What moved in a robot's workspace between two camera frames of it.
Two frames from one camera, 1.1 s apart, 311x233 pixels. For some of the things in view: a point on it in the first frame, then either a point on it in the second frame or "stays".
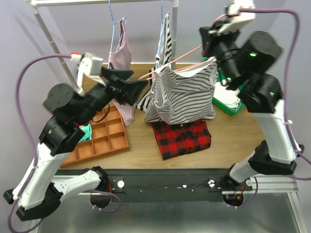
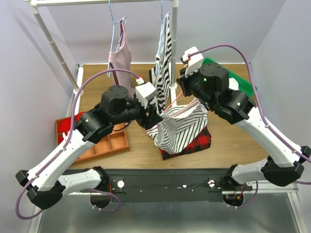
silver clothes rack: [34, 5] stays
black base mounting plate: [167, 185] stays
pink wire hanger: [197, 48] → [171, 103]
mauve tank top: [120, 58] stays
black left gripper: [113, 85] → [147, 117]
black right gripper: [209, 40] → [183, 80]
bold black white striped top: [163, 58] stays
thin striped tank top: [176, 98] → [181, 127]
